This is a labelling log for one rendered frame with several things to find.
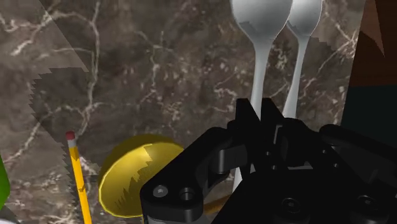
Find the yellow bowl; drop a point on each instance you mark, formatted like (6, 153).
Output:
(124, 180)

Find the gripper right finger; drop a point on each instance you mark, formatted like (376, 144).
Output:
(347, 149)

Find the green rounded object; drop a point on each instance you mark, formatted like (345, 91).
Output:
(3, 186)

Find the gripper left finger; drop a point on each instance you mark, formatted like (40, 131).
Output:
(186, 173)

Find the small white spoon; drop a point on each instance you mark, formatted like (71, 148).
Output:
(305, 15)

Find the large white spoon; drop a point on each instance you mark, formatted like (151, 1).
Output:
(262, 18)

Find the yellow pencil with red eraser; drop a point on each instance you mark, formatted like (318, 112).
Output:
(77, 173)

